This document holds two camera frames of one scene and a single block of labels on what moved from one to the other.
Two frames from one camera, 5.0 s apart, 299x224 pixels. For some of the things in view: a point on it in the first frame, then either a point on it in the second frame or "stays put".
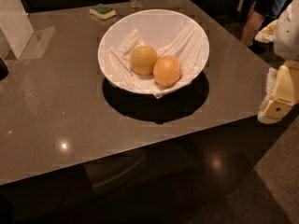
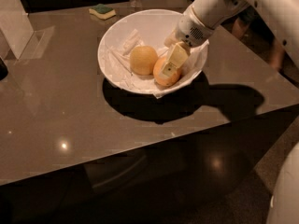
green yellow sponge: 102,11 stays put
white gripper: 288,33 → 189,30
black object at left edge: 4,70 stays put
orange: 167,70 stays put
